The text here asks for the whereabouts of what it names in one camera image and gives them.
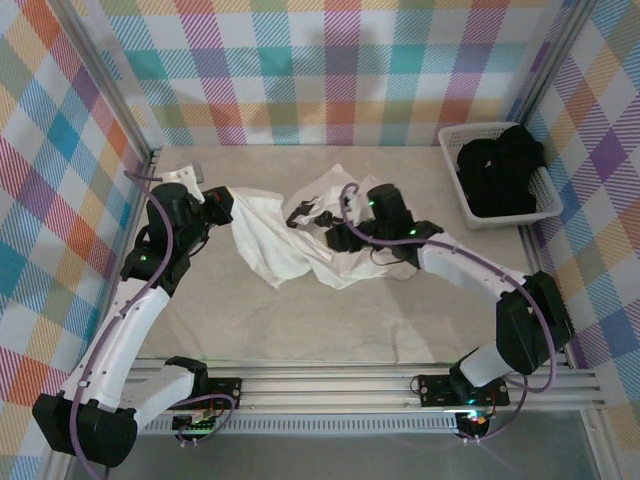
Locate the white t-shirt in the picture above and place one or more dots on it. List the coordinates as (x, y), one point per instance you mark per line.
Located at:
(270, 240)

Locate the white plastic basket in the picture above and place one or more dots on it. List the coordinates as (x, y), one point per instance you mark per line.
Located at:
(547, 197)

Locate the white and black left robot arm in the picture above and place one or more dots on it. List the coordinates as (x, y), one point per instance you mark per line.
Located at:
(125, 340)

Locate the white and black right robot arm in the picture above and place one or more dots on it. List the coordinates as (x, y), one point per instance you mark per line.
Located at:
(530, 325)

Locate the black garment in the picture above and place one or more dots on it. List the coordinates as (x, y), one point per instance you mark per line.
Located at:
(500, 175)

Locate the small controller circuit board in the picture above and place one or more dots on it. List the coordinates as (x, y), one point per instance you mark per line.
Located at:
(197, 424)
(472, 420)

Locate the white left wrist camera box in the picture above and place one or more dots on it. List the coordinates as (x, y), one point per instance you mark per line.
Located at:
(180, 176)

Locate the aluminium side rail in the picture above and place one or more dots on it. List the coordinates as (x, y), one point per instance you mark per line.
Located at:
(149, 165)
(532, 250)

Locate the aluminium frame post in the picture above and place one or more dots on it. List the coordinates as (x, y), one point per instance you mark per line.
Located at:
(546, 75)
(105, 75)

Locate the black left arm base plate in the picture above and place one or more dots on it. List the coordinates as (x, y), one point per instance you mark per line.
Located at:
(227, 392)

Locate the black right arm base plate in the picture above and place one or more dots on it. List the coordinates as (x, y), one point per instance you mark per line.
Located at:
(435, 390)

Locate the aluminium mounting rail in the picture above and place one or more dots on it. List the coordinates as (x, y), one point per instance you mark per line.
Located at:
(325, 390)

